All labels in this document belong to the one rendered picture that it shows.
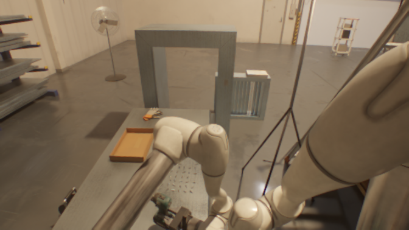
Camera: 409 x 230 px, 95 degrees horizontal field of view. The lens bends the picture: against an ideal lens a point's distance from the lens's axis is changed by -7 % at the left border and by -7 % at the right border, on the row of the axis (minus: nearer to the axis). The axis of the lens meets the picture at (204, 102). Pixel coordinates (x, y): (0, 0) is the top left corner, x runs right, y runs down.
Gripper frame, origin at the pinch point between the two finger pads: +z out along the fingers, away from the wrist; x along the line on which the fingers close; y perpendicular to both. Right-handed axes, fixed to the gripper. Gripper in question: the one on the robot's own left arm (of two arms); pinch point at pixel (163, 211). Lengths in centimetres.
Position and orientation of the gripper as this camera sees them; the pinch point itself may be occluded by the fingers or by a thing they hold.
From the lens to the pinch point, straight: 129.7
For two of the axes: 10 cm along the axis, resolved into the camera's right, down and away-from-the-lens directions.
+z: -9.0, -2.1, 3.9
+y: -0.1, 8.9, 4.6
